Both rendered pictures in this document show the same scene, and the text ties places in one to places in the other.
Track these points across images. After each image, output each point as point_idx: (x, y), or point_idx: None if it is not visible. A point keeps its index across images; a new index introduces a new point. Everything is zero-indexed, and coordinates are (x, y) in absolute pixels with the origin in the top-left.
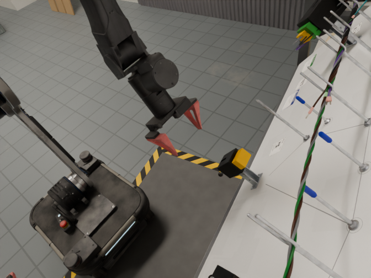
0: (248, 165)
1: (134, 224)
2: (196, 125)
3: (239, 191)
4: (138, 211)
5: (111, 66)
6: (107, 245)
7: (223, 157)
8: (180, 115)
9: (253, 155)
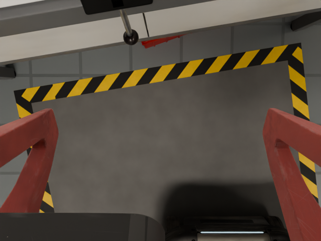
0: (48, 12)
1: (203, 230)
2: (48, 143)
3: None
4: (187, 238)
5: None
6: (253, 239)
7: (99, 6)
8: (121, 221)
9: (12, 16)
